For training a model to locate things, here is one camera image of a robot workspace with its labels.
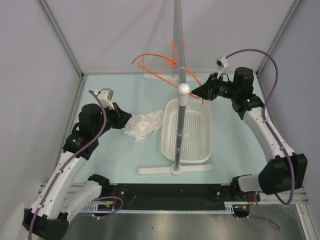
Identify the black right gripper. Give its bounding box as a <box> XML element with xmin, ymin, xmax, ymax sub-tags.
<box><xmin>191</xmin><ymin>73</ymin><xmax>239</xmax><ymax>102</ymax></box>

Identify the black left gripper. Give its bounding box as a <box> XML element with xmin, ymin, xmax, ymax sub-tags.
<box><xmin>93</xmin><ymin>102</ymin><xmax>132</xmax><ymax>137</ymax></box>

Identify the white tank top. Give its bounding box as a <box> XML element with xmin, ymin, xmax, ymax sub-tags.
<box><xmin>123</xmin><ymin>109</ymin><xmax>165</xmax><ymax>141</ymax></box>

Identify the orange plastic hanger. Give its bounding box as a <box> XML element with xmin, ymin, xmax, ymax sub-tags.
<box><xmin>131</xmin><ymin>40</ymin><xmax>201</xmax><ymax>89</ymax></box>

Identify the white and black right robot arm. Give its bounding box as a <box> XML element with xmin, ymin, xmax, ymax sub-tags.
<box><xmin>191</xmin><ymin>67</ymin><xmax>308</xmax><ymax>205</ymax></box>

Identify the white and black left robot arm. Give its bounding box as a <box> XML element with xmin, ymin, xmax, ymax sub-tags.
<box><xmin>22</xmin><ymin>103</ymin><xmax>132</xmax><ymax>240</ymax></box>

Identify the grey clothes rack with white feet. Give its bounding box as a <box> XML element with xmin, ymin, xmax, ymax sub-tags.
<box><xmin>137</xmin><ymin>0</ymin><xmax>215</xmax><ymax>176</ymax></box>

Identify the white perforated plastic basket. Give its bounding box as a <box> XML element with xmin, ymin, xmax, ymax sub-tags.
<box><xmin>161</xmin><ymin>98</ymin><xmax>213</xmax><ymax>164</ymax></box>

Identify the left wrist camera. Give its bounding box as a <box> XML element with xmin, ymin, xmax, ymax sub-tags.
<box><xmin>90</xmin><ymin>88</ymin><xmax>115</xmax><ymax>110</ymax></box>

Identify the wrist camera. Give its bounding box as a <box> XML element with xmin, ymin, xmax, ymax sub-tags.
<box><xmin>215</xmin><ymin>57</ymin><xmax>229</xmax><ymax>79</ymax></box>
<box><xmin>90</xmin><ymin>88</ymin><xmax>115</xmax><ymax>110</ymax></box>

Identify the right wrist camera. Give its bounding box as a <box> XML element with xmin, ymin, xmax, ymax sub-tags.
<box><xmin>215</xmin><ymin>57</ymin><xmax>229</xmax><ymax>79</ymax></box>

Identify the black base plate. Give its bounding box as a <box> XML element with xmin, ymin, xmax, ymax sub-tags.
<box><xmin>101</xmin><ymin>183</ymin><xmax>249</xmax><ymax>211</ymax></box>

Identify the white slotted cable duct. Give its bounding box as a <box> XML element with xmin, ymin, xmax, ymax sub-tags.
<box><xmin>82</xmin><ymin>201</ymin><xmax>251</xmax><ymax>215</ymax></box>

